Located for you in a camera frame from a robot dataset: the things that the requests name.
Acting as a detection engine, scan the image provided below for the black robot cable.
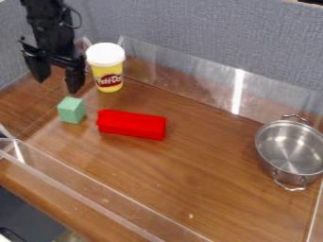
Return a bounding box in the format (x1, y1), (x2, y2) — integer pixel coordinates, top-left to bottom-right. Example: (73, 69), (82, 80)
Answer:
(60, 4), (82, 30)

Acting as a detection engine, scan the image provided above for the stainless steel pot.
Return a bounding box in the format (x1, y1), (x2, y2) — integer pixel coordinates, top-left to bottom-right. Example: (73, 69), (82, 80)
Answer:
(255, 113), (323, 192)

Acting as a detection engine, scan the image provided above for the red rectangular block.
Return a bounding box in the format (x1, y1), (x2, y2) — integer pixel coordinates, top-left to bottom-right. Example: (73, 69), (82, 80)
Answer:
(96, 110), (166, 140)

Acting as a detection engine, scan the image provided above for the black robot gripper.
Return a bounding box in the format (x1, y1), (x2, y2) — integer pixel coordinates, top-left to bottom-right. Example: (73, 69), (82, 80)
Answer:
(18, 0), (84, 95)

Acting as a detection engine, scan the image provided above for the clear acrylic table barrier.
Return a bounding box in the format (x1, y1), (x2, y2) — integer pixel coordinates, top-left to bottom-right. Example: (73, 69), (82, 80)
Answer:
(0, 37), (323, 242)

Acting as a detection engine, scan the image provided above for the green foam cube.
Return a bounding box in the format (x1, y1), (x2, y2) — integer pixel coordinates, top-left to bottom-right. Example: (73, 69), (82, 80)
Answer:
(57, 96), (85, 124)

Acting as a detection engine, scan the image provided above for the yellow Play-Doh can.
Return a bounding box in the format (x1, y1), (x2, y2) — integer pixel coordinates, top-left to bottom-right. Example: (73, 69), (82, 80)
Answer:
(85, 43), (126, 93)

